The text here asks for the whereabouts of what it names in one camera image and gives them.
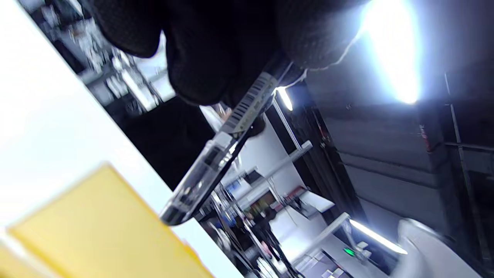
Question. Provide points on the person's left hand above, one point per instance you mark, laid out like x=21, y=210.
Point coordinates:
x=224, y=42

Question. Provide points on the clear black pen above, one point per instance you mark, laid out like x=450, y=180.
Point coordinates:
x=224, y=150

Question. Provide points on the orange pen case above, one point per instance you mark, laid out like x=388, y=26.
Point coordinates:
x=100, y=227

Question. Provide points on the ceiling light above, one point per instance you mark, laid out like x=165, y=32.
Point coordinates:
x=393, y=46
x=376, y=236
x=285, y=98

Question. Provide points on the black mesh office chair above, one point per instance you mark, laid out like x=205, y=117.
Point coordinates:
x=166, y=143

